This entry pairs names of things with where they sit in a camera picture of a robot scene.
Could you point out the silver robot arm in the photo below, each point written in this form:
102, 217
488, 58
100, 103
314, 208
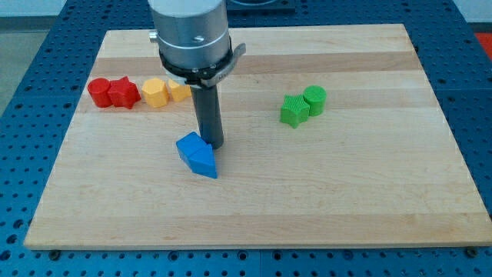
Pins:
194, 42

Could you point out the blue triangle block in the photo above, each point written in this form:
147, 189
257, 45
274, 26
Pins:
202, 162

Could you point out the green star block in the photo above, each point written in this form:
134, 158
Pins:
294, 110

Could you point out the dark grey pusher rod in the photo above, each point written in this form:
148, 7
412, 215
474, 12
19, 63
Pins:
208, 114

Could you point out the red cylinder block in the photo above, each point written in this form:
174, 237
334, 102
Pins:
98, 90

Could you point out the yellow block behind rod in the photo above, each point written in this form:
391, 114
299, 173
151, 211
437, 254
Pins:
179, 92

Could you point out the green cylinder block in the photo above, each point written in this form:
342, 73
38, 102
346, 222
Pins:
316, 97

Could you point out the yellow hexagon block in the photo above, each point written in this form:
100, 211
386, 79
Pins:
155, 92

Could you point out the red star block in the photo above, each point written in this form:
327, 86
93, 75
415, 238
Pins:
123, 93

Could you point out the wooden board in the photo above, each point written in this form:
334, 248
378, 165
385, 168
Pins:
379, 168

